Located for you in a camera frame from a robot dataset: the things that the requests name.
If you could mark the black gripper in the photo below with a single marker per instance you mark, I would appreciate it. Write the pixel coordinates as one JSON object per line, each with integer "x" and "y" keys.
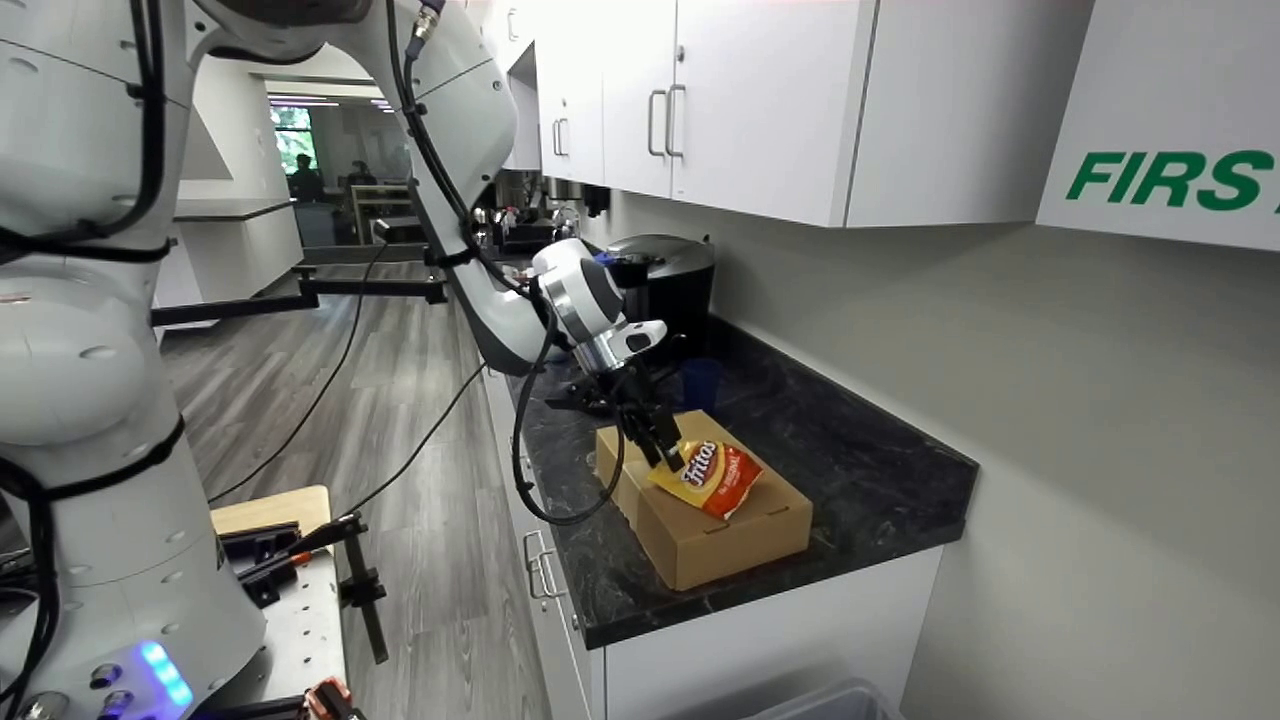
{"x": 605, "y": 392}

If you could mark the yellow Fritos snack pack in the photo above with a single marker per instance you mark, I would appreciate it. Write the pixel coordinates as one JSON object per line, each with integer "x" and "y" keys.
{"x": 713, "y": 481}

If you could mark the dark blue cup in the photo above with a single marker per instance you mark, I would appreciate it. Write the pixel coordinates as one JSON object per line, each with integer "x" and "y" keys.
{"x": 704, "y": 381}

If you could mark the brown cardboard box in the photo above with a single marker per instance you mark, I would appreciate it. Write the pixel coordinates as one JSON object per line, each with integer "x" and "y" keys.
{"x": 722, "y": 544}

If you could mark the black coffee maker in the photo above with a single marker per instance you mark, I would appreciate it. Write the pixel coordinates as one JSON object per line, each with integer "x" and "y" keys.
{"x": 680, "y": 281}

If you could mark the dark marble cabinet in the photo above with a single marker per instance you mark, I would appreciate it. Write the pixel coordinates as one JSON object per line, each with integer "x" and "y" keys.
{"x": 745, "y": 654}

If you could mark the black boom stand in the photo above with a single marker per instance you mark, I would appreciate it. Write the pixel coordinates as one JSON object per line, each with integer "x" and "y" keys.
{"x": 374, "y": 287}

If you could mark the black clamp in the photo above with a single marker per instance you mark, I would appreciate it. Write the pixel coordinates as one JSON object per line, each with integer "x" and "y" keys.
{"x": 362, "y": 586}

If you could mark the wooden chair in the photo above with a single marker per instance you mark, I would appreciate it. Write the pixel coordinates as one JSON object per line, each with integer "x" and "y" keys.
{"x": 383, "y": 206}

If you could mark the light wooden board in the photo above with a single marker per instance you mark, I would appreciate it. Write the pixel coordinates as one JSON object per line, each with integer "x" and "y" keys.
{"x": 272, "y": 506}

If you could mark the perforated metal table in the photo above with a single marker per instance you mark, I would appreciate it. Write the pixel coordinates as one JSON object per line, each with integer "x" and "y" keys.
{"x": 300, "y": 625}

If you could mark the distant seated person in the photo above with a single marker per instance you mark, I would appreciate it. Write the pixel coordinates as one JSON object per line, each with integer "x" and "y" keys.
{"x": 306, "y": 181}

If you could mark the white kitchen island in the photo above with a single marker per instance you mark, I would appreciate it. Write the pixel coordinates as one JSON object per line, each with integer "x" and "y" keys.
{"x": 242, "y": 246}

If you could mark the white first aid cabinet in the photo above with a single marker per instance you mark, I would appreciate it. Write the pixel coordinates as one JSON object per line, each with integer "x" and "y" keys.
{"x": 1174, "y": 82}

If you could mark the black boom camera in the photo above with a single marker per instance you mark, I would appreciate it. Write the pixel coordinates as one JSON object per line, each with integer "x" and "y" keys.
{"x": 395, "y": 230}

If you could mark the white upper wall cabinet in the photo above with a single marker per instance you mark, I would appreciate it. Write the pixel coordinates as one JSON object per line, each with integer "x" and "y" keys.
{"x": 961, "y": 104}

